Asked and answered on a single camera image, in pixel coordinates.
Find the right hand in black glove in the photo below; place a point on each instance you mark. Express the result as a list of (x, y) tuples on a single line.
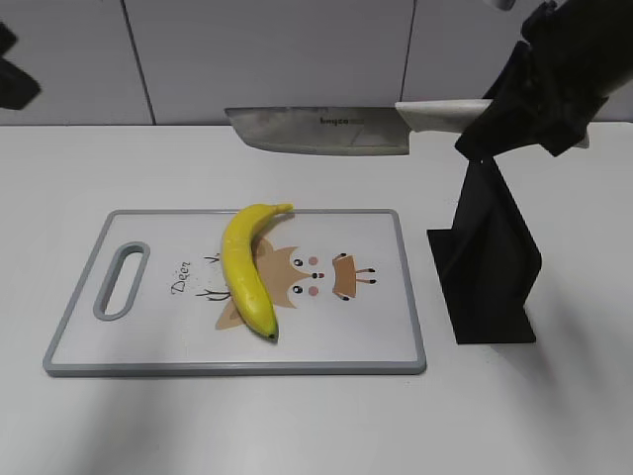
[(527, 107)]

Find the white-handled kitchen knife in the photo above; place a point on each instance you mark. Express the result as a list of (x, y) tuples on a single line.
[(351, 131)]

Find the yellow plastic banana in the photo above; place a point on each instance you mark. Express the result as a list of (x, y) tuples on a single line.
[(248, 292)]

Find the right forearm in black sleeve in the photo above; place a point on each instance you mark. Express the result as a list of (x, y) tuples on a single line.
[(583, 45)]

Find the black knife stand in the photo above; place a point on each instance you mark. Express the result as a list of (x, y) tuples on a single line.
[(487, 261)]

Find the white grey-rimmed cutting board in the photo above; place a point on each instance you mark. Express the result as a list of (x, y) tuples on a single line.
[(152, 301)]

